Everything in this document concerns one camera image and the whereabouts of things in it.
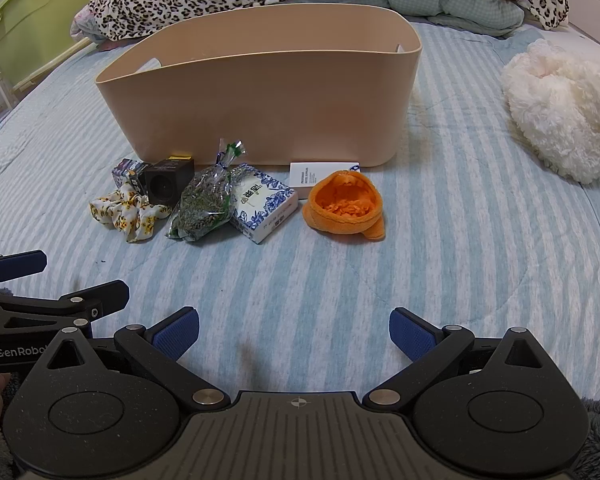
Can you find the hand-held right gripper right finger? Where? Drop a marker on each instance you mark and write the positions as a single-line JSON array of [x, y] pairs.
[[411, 335]]

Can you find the black cube box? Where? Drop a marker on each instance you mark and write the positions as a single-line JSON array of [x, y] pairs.
[[162, 185]]

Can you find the flat white card box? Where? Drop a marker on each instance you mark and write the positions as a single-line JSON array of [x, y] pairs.
[[307, 177]]

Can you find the green plastic storage bin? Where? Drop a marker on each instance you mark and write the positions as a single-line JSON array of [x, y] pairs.
[[35, 15]]

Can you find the white fluffy plush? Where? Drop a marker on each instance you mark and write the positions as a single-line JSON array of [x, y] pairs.
[[555, 105]]

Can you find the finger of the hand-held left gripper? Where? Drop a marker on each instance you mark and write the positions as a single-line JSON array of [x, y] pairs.
[[107, 296], [22, 262]]

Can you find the orange plush hat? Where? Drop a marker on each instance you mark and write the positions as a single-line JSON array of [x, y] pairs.
[[345, 202]]

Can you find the floral fabric scrunchie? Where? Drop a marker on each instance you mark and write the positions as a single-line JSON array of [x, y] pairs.
[[125, 212]]

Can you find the blue and white tissue pack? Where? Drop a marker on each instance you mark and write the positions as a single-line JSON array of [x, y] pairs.
[[262, 205]]

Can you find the small dark printed box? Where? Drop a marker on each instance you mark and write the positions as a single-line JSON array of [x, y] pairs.
[[126, 170]]

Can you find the beige plastic storage basket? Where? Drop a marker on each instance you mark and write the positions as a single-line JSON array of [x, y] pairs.
[[260, 105]]

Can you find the pink floral cloth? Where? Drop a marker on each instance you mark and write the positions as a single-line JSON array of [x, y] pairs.
[[82, 22]]

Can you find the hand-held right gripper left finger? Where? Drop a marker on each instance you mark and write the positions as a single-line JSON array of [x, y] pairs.
[[176, 336]]

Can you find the clear bag of dried herbs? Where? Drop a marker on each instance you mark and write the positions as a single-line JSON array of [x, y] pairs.
[[200, 202]]

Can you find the blue striped bedsheet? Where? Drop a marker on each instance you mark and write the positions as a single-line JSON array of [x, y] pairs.
[[300, 270]]

